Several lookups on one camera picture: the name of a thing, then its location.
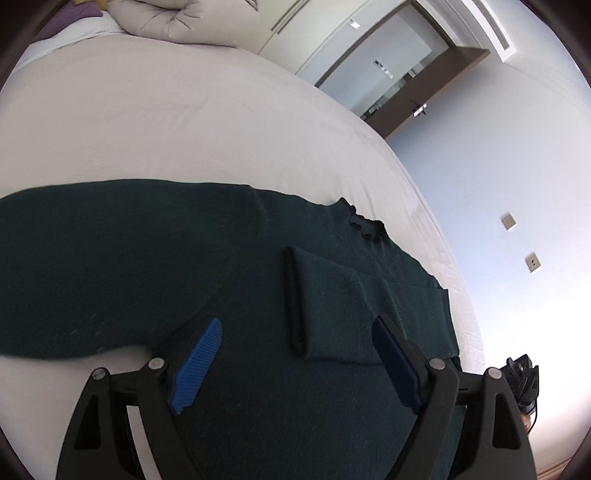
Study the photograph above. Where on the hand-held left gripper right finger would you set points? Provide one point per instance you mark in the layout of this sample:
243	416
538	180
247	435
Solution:
397	364

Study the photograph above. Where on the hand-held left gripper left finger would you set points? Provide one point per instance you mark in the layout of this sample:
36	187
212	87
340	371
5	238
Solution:
196	357

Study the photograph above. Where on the dark green sweater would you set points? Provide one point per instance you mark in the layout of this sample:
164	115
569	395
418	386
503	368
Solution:
138	258

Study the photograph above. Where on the bed with white sheet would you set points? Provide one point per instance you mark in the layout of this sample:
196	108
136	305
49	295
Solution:
161	115

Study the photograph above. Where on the brown door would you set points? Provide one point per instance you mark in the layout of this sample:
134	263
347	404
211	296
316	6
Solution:
438	87

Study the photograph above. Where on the beige rolled duvet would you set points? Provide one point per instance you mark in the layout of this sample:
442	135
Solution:
184	23

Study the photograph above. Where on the cream wardrobe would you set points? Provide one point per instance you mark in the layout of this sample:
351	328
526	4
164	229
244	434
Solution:
300	34

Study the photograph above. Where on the white air vent grille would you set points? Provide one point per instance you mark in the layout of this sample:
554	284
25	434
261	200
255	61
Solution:
494	25

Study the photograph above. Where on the purple pillow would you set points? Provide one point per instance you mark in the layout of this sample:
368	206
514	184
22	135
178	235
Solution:
74	11

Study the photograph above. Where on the yellow pillow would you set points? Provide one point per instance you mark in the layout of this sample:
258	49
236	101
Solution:
92	2

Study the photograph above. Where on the brass wall socket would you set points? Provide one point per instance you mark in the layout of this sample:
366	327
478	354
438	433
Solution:
533	262
509	221

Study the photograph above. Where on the hallway switch panel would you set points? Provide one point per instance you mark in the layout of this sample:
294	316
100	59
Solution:
382	68

